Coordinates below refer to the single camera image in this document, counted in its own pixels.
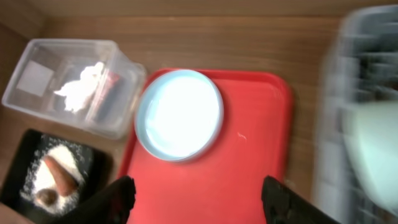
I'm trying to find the white rice grains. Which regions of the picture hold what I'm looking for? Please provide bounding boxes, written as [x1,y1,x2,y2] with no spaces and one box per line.
[19,134,94,217]

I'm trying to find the light blue plate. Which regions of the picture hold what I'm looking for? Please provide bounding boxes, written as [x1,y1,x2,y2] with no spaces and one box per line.
[134,70,224,162]

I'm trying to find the red snack wrapper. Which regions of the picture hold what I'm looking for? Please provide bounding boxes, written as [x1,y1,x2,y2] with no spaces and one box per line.
[93,72,121,122]

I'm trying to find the black tray bin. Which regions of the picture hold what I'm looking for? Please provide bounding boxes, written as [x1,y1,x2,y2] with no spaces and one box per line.
[1,129,111,223]

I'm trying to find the orange carrot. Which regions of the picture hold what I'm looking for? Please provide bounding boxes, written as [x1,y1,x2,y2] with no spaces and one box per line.
[44,156,78,197]

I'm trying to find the red serving tray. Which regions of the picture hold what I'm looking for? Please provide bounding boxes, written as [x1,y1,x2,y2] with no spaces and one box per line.
[119,70,293,223]

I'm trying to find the mint green bowl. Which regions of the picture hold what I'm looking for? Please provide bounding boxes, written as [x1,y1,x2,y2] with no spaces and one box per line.
[342,101,397,213]

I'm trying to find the clear plastic bin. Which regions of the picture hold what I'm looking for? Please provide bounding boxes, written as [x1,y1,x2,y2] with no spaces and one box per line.
[2,39,146,139]

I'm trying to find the white tissue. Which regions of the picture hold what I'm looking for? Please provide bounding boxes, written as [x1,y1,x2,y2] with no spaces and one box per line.
[54,62,104,113]

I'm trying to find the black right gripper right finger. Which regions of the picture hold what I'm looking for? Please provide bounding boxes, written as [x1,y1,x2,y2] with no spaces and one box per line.
[261,175,339,224]

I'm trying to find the grey dishwasher rack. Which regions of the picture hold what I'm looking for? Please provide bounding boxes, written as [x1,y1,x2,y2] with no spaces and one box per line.
[314,5,397,223]

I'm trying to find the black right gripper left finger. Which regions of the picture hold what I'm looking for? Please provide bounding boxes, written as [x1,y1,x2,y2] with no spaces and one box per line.
[52,176,136,224]

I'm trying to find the brown food scrap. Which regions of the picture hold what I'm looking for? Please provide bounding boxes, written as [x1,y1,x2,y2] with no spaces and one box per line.
[35,189,58,207]

